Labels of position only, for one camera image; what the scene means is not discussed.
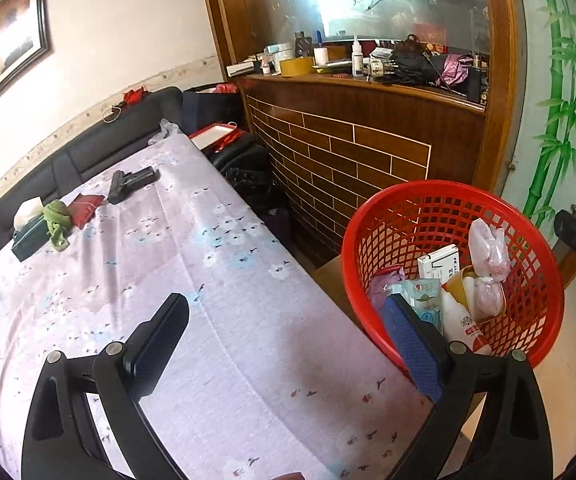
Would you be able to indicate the crumpled clear plastic film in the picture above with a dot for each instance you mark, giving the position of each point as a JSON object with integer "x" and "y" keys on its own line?
{"x": 167, "y": 130}

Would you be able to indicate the black bag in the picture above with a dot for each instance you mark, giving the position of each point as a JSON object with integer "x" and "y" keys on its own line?
{"x": 248, "y": 175}

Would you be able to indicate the knotted clear plastic bag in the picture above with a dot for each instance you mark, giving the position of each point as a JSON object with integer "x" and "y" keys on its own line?
{"x": 488, "y": 250}

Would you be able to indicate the red flat packet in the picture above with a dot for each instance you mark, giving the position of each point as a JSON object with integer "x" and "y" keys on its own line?
{"x": 85, "y": 207}

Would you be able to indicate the red gift box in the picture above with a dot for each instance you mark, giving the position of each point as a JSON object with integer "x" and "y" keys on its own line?
{"x": 215, "y": 135}

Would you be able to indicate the white dropper bottle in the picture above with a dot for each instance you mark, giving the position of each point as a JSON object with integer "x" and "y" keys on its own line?
{"x": 357, "y": 57}

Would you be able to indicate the green cloth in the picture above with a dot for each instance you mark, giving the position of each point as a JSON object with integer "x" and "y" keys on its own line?
{"x": 57, "y": 220}

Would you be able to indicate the dark green tissue box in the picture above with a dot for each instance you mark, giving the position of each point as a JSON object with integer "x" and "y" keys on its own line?
{"x": 30, "y": 240}

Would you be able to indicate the purple folded umbrella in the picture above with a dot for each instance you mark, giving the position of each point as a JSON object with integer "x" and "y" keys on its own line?
{"x": 453, "y": 70}

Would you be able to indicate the dark navy bag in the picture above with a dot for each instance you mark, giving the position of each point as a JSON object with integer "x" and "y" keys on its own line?
{"x": 207, "y": 110}

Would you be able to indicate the teal tissue pack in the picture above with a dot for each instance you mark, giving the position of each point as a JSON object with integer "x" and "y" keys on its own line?
{"x": 423, "y": 295}

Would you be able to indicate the black folded umbrella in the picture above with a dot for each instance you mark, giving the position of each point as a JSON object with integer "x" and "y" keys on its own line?
{"x": 413, "y": 62}

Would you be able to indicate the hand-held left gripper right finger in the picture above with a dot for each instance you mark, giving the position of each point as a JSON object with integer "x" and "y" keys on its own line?
{"x": 413, "y": 345}

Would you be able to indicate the black rectangular device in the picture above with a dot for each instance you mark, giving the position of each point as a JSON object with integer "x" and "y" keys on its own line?
{"x": 477, "y": 85}

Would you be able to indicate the wooden brick-pattern cabinet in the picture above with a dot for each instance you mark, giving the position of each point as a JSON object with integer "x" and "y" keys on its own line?
{"x": 343, "y": 150}

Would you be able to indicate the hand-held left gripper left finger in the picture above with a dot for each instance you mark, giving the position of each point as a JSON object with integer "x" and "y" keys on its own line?
{"x": 160, "y": 340}

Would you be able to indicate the bamboo print glass panel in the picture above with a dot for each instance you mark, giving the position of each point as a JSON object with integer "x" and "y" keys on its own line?
{"x": 558, "y": 85}

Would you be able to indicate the red plastic basket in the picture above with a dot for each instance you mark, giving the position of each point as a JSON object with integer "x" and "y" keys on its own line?
{"x": 418, "y": 210}

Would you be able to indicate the black sofa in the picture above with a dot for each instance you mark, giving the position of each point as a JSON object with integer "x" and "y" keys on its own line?
{"x": 92, "y": 150}

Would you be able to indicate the purple wrapper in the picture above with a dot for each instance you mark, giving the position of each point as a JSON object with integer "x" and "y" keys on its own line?
{"x": 383, "y": 285}

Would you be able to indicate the white cardboard box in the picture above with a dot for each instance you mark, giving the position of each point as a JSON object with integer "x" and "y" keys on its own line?
{"x": 438, "y": 265}

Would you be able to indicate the red cloth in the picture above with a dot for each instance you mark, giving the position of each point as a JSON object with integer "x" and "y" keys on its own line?
{"x": 135, "y": 96}

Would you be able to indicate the white spray bottle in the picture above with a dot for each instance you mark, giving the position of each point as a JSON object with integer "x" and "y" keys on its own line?
{"x": 463, "y": 325}

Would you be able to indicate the white flat box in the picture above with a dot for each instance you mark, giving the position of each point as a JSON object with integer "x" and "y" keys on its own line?
{"x": 240, "y": 69}

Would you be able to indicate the brown cardboard box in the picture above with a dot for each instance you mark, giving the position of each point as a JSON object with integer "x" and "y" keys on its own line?
{"x": 333, "y": 280}

